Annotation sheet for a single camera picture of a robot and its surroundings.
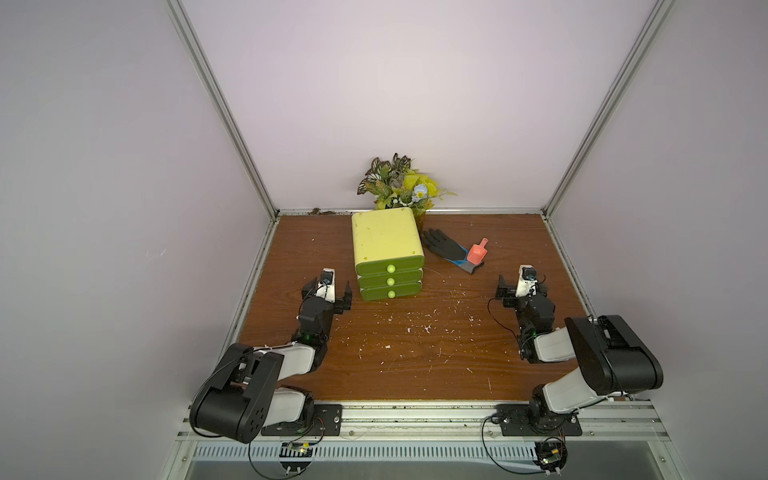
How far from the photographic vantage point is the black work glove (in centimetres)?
105

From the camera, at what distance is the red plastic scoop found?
1.05 meters

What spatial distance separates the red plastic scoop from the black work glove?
12 mm
